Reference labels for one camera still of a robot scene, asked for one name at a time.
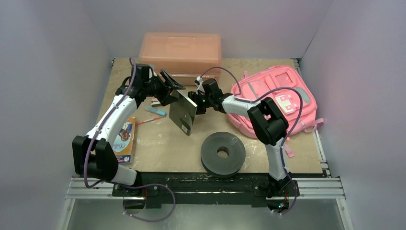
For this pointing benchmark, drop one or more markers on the pink student backpack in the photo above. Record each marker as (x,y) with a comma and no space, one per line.
(256,85)

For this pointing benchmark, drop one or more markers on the red pen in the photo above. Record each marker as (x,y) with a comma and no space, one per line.
(149,120)

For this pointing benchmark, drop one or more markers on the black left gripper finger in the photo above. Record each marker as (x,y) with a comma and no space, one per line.
(166,98)
(168,83)

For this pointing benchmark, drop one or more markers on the green wonderland book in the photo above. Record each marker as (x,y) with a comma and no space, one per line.
(182,112)

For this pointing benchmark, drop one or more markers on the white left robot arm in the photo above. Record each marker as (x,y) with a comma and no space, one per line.
(94,158)

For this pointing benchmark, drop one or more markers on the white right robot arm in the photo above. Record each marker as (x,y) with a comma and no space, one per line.
(268,123)

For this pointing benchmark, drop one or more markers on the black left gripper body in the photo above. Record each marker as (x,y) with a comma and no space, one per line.
(156,87)

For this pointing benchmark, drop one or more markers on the translucent orange plastic box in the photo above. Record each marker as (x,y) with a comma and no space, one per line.
(184,56)

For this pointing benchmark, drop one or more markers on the blue orange picture book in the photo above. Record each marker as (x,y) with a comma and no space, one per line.
(124,142)

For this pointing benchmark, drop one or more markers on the aluminium rail base frame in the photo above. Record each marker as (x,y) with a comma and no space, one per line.
(252,189)

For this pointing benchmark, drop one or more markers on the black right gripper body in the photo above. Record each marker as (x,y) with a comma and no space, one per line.
(197,98)

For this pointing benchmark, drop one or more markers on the blue highlighter marker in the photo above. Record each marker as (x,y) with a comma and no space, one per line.
(156,111)

